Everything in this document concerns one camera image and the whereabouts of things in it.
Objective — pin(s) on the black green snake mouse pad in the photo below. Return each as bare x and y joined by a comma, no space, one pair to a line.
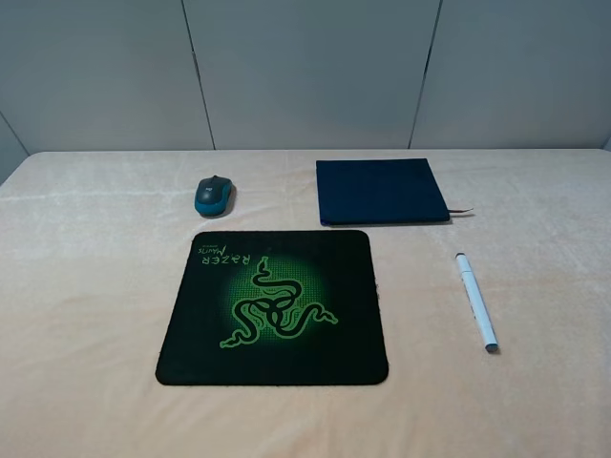
283,308

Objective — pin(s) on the dark blue notebook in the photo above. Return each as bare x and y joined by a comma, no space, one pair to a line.
379,192

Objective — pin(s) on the beige table cloth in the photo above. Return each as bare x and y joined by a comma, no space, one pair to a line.
93,246

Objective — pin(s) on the white marker pen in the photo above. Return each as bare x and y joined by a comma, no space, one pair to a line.
477,304

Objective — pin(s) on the blue and grey computer mouse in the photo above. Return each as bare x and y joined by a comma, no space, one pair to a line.
212,196

